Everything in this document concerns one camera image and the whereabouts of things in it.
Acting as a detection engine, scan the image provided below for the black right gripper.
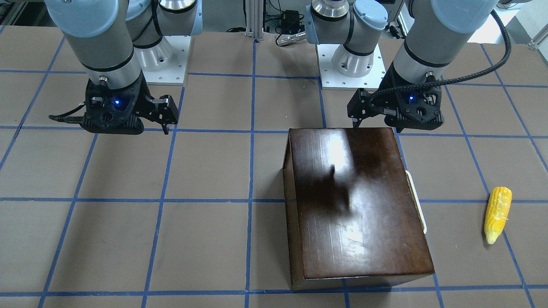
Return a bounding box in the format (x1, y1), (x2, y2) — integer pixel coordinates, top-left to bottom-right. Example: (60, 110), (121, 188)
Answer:
(81, 73), (179, 135)

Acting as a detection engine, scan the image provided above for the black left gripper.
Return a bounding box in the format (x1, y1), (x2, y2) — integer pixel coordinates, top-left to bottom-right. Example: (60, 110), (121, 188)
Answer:
(347, 86), (444, 133)

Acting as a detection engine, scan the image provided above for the white drawer handle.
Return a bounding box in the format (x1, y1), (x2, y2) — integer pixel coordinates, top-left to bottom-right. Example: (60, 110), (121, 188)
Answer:
(405, 170), (427, 235)

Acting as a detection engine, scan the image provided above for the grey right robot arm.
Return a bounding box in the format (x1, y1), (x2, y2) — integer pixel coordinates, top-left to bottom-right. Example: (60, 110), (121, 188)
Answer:
(45, 0), (203, 135)

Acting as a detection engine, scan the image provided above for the dark wooden drawer box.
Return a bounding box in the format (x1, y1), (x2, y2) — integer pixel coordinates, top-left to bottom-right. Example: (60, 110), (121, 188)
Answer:
(282, 127), (435, 292)

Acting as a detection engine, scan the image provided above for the yellow corn cob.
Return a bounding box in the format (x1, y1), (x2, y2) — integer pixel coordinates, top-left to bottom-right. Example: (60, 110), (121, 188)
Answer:
(483, 187), (512, 245)

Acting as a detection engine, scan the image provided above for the silver flashlight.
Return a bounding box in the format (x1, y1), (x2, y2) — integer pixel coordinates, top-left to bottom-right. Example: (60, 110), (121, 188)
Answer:
(275, 32), (307, 47)

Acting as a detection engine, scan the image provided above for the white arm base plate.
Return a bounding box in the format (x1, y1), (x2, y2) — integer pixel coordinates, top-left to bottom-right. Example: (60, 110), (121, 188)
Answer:
(134, 36), (192, 86)
(316, 44), (386, 92)

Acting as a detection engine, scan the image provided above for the black braided cable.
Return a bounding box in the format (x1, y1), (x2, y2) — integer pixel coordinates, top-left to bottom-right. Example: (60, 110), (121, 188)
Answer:
(367, 9), (512, 107)

